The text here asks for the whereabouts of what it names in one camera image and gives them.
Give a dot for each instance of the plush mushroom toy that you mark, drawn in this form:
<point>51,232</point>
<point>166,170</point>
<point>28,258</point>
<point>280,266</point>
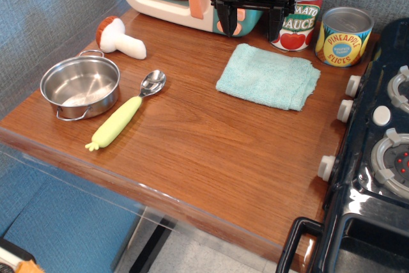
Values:
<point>110,37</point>

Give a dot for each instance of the small steel pot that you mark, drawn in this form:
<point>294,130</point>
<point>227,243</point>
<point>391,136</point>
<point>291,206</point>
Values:
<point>81,87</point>

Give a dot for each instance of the white stove knob front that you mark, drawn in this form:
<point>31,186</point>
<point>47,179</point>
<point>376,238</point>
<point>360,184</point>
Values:
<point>326,166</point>

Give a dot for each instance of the light blue folded cloth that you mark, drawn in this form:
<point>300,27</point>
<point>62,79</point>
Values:
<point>268,78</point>

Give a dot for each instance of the black toy stove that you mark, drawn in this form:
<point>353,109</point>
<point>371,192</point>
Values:
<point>365,225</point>

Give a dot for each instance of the spoon with yellow-green handle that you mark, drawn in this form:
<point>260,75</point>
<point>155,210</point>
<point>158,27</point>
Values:
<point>119,119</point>

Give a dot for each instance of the white stove knob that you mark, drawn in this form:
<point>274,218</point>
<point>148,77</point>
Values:
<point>353,85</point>
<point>344,110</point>
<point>326,166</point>

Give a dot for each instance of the white stove knob middle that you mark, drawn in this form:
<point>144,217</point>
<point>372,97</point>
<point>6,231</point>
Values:
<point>344,110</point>

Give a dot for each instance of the tomato sauce can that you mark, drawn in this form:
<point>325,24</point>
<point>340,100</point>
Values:
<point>297,29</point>

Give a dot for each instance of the white stove knob rear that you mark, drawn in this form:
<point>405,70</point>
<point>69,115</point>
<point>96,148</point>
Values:
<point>353,85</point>

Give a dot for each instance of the pineapple slices can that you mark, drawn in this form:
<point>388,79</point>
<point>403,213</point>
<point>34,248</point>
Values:
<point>343,37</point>

